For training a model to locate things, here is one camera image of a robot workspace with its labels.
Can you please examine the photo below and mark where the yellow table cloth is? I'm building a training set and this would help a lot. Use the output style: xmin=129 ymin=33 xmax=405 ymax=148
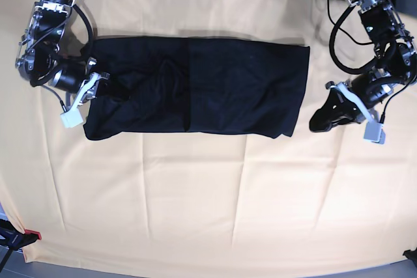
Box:
xmin=1 ymin=0 xmax=416 ymax=277

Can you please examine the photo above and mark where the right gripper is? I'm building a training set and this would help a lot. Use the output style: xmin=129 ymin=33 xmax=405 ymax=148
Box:
xmin=51 ymin=58 xmax=130 ymax=111

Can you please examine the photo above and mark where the dark blue T-shirt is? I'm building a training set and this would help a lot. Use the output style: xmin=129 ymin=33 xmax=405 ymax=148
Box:
xmin=83 ymin=36 xmax=310 ymax=141

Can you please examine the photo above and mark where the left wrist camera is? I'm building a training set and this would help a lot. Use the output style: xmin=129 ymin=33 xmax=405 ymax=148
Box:
xmin=364 ymin=122 xmax=386 ymax=145

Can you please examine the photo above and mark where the black cable bundle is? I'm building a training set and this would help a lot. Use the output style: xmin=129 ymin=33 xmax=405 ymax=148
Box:
xmin=328 ymin=0 xmax=385 ymax=76

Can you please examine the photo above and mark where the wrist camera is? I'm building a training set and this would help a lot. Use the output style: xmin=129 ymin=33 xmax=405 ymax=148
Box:
xmin=60 ymin=109 xmax=83 ymax=128
xmin=364 ymin=122 xmax=386 ymax=145

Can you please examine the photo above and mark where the red black table clamp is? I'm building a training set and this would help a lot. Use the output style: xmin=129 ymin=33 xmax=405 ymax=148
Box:
xmin=1 ymin=219 xmax=42 ymax=251

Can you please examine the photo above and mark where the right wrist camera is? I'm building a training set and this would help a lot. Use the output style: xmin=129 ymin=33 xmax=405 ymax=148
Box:
xmin=60 ymin=109 xmax=83 ymax=128

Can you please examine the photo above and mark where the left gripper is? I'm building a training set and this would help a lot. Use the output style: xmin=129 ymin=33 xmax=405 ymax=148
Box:
xmin=309 ymin=72 xmax=396 ymax=132

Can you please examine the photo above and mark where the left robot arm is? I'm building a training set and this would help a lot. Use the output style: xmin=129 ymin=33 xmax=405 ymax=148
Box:
xmin=309 ymin=0 xmax=416 ymax=142

